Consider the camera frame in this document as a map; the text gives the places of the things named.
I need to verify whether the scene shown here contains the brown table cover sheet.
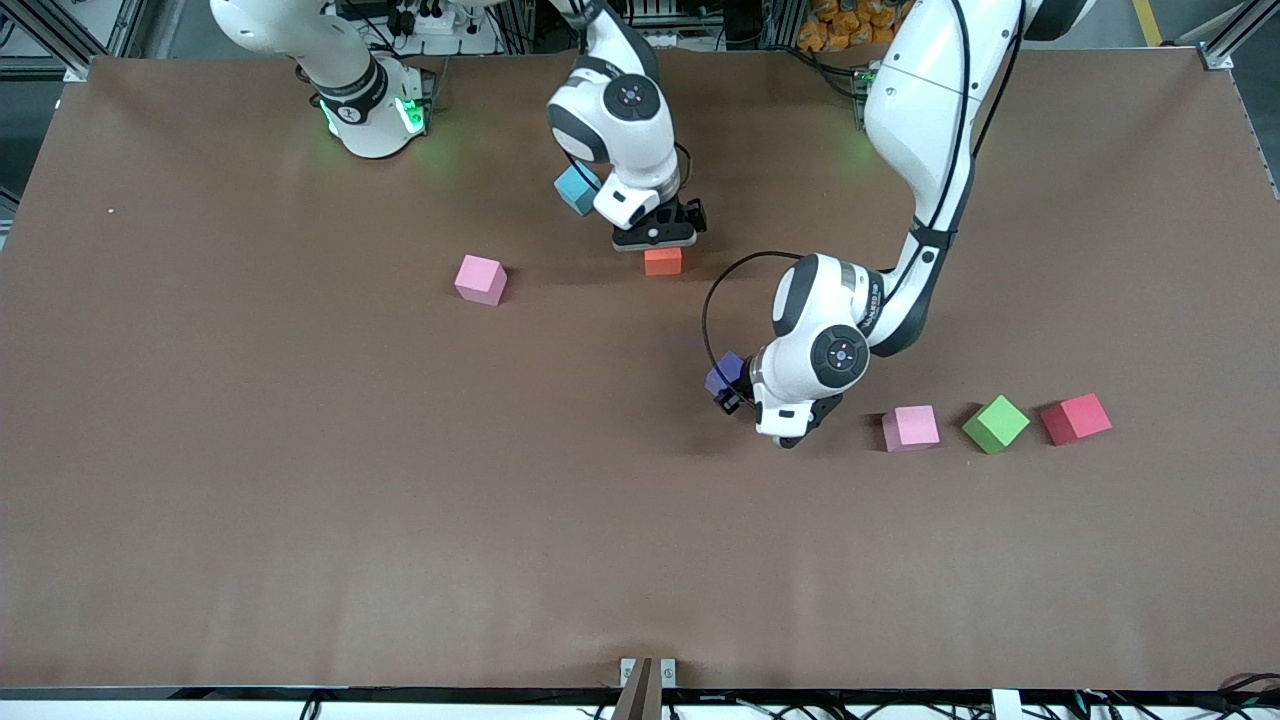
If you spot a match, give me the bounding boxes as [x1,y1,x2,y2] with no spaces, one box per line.
[0,48,1280,693]

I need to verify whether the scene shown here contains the orange bagged items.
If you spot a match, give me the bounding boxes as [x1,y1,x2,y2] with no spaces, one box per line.
[797,0,906,53]

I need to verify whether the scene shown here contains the green foam cube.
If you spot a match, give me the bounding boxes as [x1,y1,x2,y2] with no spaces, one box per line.
[962,394,1031,455]

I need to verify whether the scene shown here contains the red foam cube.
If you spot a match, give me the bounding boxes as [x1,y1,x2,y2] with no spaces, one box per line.
[1040,393,1113,447]

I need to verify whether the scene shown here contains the purple foam cube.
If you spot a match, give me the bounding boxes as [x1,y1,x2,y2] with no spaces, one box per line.
[705,350,747,397]

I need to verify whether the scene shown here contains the small metal bracket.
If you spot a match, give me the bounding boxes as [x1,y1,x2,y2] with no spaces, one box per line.
[620,657,678,689]

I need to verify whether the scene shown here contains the blue foam cube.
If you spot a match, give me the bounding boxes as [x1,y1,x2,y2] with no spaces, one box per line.
[554,165,601,217]

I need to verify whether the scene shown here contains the pink foam cube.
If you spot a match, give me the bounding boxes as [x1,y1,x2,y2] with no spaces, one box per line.
[881,405,941,453]
[454,255,509,307]

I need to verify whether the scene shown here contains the dark cable bundle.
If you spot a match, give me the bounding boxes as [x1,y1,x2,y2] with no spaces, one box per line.
[1215,672,1280,713]

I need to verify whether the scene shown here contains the white power strip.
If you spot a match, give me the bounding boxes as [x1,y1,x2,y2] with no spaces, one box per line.
[395,5,463,37]

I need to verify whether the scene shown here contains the metal equipment rack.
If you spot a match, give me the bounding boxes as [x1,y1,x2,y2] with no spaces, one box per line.
[655,0,693,51]

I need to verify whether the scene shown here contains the aluminium frame post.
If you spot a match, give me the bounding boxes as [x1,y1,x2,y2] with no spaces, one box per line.
[0,0,151,83]
[1170,0,1280,73]

